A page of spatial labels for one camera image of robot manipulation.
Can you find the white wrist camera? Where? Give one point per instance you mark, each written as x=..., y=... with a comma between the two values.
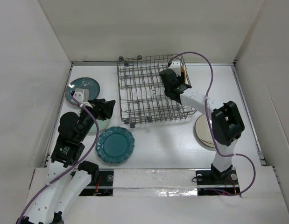
x=177, y=67
x=81, y=95

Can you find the teal scalloped plate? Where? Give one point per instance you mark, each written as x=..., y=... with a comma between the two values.
x=115, y=145

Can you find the woven-pattern orange plate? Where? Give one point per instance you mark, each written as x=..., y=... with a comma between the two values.
x=183, y=74

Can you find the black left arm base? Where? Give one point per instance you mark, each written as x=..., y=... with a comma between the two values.
x=102, y=187

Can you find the dark teal glazed plate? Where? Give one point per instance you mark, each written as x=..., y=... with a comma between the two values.
x=84, y=83

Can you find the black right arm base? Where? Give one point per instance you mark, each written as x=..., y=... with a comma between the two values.
x=211, y=179

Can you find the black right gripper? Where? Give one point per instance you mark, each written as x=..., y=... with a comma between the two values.
x=179, y=78

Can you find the light green plate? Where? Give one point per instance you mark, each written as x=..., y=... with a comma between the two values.
x=102, y=124

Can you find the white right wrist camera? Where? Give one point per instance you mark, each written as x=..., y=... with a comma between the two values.
x=177, y=67

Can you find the grey wire dish rack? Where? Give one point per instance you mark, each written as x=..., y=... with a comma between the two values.
x=141, y=92

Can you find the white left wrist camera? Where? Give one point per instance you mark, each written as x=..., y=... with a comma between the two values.
x=81, y=95

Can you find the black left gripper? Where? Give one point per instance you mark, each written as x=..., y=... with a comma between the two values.
x=102, y=108

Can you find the cream plate tree drawing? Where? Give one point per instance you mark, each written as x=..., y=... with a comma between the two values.
x=202, y=133

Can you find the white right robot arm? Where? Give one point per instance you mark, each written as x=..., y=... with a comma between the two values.
x=225, y=119

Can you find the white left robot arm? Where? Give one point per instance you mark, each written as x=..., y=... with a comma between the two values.
x=68, y=171

